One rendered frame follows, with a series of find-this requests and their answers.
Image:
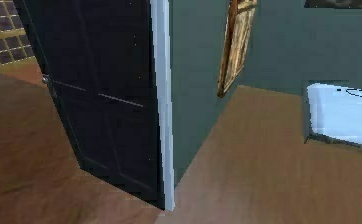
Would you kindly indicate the wooden framed picture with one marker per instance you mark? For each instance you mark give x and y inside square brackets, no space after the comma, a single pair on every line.
[236,43]

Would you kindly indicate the black room door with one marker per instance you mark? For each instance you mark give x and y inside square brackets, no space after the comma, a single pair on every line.
[99,86]

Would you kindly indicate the white bathtub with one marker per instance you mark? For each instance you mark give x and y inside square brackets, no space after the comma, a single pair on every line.
[342,115]

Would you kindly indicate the yellow framed grid window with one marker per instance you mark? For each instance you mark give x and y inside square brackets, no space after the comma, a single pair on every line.
[7,36]

